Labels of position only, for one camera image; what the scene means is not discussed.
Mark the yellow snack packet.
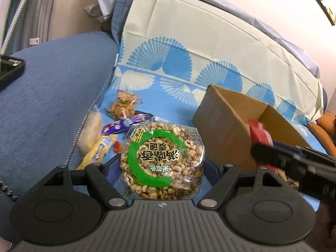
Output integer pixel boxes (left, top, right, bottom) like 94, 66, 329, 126
76, 134, 118, 170

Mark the purple candy bar wrapper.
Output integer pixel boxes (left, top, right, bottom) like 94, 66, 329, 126
101, 113, 153, 135

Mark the red shrimp snack packet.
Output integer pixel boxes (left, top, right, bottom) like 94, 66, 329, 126
248, 119, 273, 146

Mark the green puffed grain snack bag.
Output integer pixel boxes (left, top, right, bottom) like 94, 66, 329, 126
120, 121, 205, 201

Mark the clear bag of beige crackers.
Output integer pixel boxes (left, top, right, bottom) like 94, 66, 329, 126
77, 105, 104, 157

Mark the brown cardboard box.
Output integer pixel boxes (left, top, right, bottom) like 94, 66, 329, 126
193, 84, 309, 171

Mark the brown peanut candy packet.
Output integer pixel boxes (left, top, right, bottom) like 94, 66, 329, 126
104, 102, 135, 120

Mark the blue sofa armrest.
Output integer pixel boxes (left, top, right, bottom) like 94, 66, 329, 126
0, 31, 120, 197

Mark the blue fan-patterned sofa cover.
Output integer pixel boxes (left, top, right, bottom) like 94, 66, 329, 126
97, 0, 323, 163

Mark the black smartphone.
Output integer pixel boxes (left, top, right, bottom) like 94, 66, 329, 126
0, 55, 26, 91

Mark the blue back cushion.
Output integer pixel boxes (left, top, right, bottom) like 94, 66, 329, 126
111, 0, 133, 46

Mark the white braided cable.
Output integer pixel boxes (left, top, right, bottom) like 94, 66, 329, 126
0, 0, 38, 56

